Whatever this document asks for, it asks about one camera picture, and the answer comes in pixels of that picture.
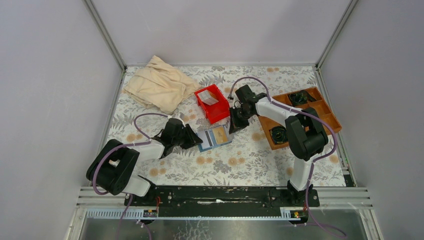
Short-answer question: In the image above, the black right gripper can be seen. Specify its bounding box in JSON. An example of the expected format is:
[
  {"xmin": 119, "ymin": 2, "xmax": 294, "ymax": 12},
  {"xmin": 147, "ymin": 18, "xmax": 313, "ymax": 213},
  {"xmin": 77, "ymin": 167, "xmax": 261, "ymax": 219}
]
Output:
[{"xmin": 228, "ymin": 106, "xmax": 254, "ymax": 135}]

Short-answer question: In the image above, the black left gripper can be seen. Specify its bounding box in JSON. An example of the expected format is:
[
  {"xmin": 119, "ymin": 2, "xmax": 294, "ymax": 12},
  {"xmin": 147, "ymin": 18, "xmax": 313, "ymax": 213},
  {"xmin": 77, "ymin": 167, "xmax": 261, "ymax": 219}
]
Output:
[{"xmin": 172, "ymin": 124, "xmax": 204, "ymax": 150}]

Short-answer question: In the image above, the tan credit card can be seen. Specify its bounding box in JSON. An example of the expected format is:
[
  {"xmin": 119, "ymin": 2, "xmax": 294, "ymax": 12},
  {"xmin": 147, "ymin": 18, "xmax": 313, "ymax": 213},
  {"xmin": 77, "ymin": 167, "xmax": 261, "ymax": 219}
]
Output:
[{"xmin": 212, "ymin": 126, "xmax": 229, "ymax": 145}]

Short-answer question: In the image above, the silver credit card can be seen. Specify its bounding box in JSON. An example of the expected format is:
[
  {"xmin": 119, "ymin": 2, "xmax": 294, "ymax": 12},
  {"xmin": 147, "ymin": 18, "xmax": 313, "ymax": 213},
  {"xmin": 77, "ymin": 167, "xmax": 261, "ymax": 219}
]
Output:
[{"xmin": 197, "ymin": 130, "xmax": 214, "ymax": 150}]

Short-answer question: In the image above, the blue card holder wallet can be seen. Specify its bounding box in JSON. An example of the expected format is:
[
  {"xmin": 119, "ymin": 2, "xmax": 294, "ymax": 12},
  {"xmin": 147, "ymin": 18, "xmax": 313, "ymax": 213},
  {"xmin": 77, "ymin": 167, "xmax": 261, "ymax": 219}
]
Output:
[{"xmin": 198, "ymin": 125, "xmax": 233, "ymax": 152}]

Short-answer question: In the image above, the red plastic bin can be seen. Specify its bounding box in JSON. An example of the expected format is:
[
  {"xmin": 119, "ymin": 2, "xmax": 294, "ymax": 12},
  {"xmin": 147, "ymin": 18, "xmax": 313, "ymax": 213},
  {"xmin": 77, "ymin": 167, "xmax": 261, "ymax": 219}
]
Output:
[{"xmin": 194, "ymin": 84, "xmax": 230, "ymax": 124}]

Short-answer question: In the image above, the wooden compartment tray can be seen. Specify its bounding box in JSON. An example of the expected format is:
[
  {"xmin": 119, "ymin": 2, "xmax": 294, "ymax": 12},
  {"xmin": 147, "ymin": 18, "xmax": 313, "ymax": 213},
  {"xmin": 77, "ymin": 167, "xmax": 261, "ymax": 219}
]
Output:
[{"xmin": 258, "ymin": 87, "xmax": 342, "ymax": 150}]

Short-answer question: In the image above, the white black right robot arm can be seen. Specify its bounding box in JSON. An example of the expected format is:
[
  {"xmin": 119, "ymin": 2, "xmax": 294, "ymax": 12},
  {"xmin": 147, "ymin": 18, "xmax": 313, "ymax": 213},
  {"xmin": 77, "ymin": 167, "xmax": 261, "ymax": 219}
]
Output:
[{"xmin": 229, "ymin": 85, "xmax": 329, "ymax": 206}]

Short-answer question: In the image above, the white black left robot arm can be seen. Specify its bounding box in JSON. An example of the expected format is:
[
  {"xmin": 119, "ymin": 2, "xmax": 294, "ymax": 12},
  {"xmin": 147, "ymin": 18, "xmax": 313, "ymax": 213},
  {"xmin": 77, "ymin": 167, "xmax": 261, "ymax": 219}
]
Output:
[{"xmin": 86, "ymin": 117, "xmax": 203, "ymax": 206}]

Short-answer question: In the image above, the stack of credit cards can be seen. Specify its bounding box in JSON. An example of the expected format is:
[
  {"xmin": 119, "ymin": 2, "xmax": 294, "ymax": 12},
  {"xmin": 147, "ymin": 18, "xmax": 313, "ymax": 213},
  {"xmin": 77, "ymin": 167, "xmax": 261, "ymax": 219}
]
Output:
[{"xmin": 197, "ymin": 89, "xmax": 219, "ymax": 106}]

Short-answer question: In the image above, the beige crumpled cloth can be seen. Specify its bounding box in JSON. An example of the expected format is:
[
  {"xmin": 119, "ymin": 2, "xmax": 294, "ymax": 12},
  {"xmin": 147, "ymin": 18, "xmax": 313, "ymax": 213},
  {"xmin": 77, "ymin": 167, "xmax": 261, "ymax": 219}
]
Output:
[{"xmin": 123, "ymin": 55, "xmax": 202, "ymax": 114}]

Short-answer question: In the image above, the green black coiled cable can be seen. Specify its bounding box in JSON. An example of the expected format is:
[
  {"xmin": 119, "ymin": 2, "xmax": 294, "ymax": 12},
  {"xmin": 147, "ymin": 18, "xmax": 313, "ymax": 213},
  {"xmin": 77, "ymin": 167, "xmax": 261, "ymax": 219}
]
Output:
[{"xmin": 269, "ymin": 125, "xmax": 289, "ymax": 145}]

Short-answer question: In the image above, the black coiled cable bundle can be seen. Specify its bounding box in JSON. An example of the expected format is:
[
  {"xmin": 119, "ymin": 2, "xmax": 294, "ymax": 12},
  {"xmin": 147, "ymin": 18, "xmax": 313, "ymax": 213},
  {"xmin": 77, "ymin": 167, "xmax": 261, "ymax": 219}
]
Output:
[{"xmin": 288, "ymin": 90, "xmax": 317, "ymax": 107}]

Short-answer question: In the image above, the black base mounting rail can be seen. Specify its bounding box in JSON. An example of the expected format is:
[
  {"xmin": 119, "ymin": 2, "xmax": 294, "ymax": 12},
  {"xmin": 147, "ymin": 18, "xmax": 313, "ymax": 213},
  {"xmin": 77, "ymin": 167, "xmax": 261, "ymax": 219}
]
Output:
[{"xmin": 125, "ymin": 185, "xmax": 320, "ymax": 218}]

